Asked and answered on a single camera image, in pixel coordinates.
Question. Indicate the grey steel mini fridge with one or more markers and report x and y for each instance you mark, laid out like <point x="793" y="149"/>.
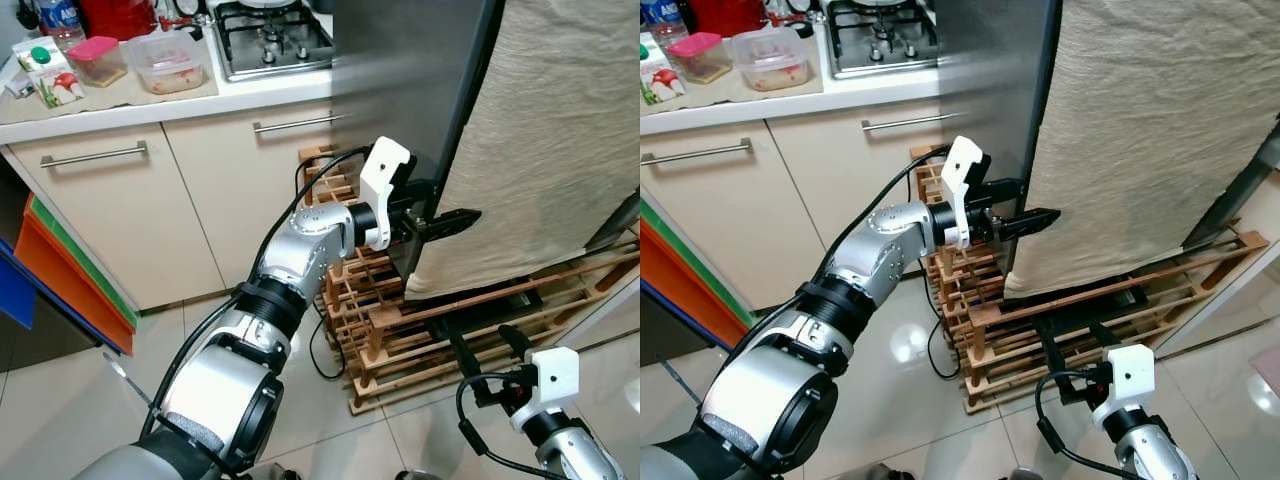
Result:
<point x="990" y="70"/>
<point x="400" y="70"/>

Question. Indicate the white carton green cap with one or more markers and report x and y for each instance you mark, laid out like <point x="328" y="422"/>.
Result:
<point x="55" y="85"/>
<point x="665" y="85"/>

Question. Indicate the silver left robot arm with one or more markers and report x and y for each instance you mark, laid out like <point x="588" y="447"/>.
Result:
<point x="300" y="250"/>
<point x="890" y="250"/>

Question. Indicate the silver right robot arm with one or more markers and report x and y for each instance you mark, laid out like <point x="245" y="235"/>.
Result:
<point x="570" y="450"/>
<point x="1150" y="455"/>

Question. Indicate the tall dark steel fridge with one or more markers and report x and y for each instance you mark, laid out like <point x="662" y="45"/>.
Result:
<point x="665" y="340"/>
<point x="40" y="345"/>

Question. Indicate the black flat electronic box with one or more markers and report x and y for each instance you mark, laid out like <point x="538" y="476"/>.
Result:
<point x="1100" y="300"/>
<point x="490" y="310"/>

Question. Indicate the wooden slatted rack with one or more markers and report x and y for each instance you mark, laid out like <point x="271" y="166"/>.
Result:
<point x="400" y="320"/>
<point x="1000" y="320"/>

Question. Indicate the grey robot right foot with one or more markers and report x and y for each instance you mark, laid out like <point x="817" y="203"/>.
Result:
<point x="1026" y="475"/>
<point x="413" y="476"/>

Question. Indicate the grey robot foot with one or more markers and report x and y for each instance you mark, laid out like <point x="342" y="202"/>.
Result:
<point x="413" y="476"/>
<point x="857" y="472"/>
<point x="270" y="472"/>
<point x="1026" y="475"/>

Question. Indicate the beige kitchen base cabinet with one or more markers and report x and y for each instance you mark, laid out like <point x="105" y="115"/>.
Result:
<point x="120" y="230"/>
<point x="800" y="220"/>

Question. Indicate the steel gas hob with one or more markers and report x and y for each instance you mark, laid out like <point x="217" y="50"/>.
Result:
<point x="270" y="45"/>
<point x="880" y="45"/>

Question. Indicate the green flat board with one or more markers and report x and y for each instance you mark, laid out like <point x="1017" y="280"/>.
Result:
<point x="700" y="264"/>
<point x="62" y="232"/>

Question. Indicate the grey robot left foot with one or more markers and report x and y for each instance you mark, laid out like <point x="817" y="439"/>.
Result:
<point x="270" y="472"/>
<point x="857" y="472"/>

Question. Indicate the large clear food container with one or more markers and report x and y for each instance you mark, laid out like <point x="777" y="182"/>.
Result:
<point x="770" y="60"/>
<point x="168" y="65"/>

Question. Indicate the beige fabric placemat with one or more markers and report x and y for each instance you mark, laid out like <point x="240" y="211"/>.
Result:
<point x="120" y="100"/>
<point x="740" y="98"/>

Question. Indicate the red knob metal tool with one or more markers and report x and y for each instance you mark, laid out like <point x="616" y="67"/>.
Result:
<point x="778" y="18"/>
<point x="170" y="22"/>

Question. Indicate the clear plastic water bottle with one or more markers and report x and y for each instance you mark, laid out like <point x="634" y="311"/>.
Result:
<point x="62" y="20"/>
<point x="662" y="15"/>

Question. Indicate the small container pink lid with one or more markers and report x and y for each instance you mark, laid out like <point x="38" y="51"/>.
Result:
<point x="695" y="43"/>
<point x="95" y="47"/>

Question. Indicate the red coffee machine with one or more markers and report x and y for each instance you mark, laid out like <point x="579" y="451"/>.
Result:
<point x="725" y="15"/>
<point x="120" y="15"/>

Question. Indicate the blue flat board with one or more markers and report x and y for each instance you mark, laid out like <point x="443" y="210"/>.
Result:
<point x="15" y="290"/>

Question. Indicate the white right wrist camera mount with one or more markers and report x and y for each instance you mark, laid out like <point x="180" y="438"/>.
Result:
<point x="555" y="375"/>
<point x="1125" y="375"/>

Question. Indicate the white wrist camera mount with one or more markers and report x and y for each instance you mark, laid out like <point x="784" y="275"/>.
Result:
<point x="1125" y="375"/>
<point x="555" y="375"/>
<point x="960" y="170"/>
<point x="385" y="165"/>

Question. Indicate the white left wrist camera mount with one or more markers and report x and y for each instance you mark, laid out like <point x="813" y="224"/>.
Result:
<point x="385" y="165"/>
<point x="960" y="170"/>

